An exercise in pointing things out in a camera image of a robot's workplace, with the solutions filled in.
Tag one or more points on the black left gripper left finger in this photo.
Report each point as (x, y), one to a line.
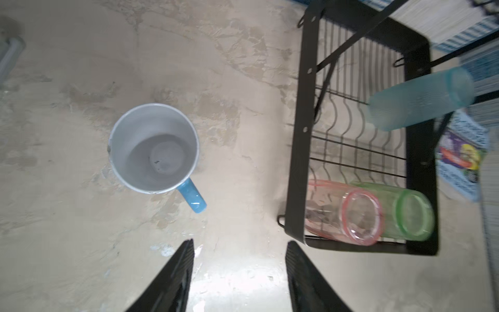
(169, 290)

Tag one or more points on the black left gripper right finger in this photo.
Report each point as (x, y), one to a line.
(309, 291)

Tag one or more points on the pink translucent plastic cup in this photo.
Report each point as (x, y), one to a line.
(342, 212)

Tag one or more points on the green plastic cup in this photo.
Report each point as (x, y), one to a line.
(408, 214)

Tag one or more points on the blue white ceramic mug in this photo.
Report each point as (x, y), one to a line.
(153, 149)

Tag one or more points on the black wire dish rack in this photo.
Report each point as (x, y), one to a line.
(348, 51)

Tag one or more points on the teal translucent plastic cup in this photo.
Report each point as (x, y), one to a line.
(421, 99)

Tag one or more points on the treehouse paperback book on table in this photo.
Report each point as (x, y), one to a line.
(460, 153)

